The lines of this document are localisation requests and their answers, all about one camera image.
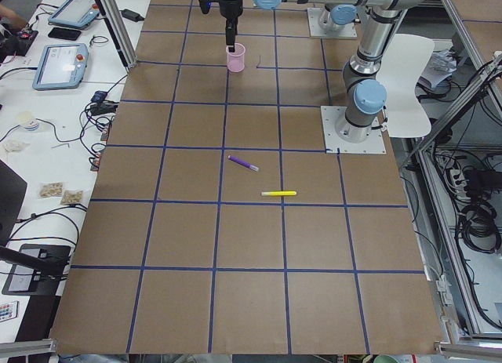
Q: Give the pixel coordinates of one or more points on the pink mesh cup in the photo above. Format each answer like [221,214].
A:
[236,58]

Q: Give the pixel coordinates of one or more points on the black smartphone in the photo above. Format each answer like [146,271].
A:
[66,34]

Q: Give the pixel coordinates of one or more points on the teach pendant tablet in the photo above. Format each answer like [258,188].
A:
[77,14]
[61,67]

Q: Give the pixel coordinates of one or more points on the white plastic chair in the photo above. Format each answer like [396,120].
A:
[401,67]

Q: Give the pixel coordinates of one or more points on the person's hand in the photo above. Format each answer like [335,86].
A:
[14,19]

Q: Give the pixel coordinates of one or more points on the purple pen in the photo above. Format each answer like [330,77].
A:
[243,163]

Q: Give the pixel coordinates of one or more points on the far teach pendant tablet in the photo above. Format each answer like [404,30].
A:
[77,14]

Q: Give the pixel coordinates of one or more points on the yellow highlighter pen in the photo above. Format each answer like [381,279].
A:
[278,193]

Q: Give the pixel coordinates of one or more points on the aluminium frame post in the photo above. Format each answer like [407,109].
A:
[117,30]

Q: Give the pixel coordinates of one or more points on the near teach pendant tablet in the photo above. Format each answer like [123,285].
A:
[61,67]

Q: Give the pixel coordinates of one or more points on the black power adapter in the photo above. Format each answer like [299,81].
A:
[131,15]

